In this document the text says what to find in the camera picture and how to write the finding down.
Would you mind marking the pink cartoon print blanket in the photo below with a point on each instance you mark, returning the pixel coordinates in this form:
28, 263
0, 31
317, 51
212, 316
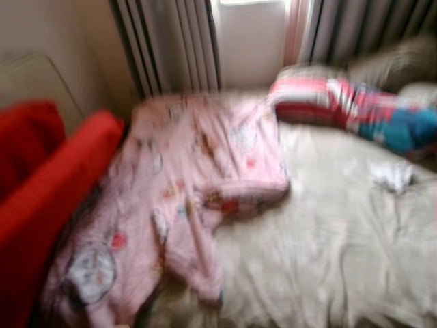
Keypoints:
191, 178

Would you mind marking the crumpled white tissue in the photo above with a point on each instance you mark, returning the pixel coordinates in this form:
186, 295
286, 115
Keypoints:
392, 178

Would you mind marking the colourful striped bolster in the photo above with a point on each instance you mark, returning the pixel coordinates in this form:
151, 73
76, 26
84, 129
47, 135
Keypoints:
355, 109

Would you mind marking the beige floral bed sheet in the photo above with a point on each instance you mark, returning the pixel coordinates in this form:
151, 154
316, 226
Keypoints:
341, 253

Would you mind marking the grey striped curtain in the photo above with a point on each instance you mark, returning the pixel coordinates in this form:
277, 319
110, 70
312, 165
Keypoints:
167, 41
369, 24

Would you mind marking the bright white window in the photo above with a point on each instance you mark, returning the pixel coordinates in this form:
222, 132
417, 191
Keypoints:
252, 41

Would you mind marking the red upholstered sofa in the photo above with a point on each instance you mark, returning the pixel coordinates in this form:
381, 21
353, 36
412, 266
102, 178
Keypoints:
41, 225

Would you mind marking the green quilted mattress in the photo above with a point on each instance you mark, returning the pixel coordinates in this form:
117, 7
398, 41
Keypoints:
41, 82

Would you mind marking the red cushion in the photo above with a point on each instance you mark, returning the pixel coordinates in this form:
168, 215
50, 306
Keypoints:
24, 137

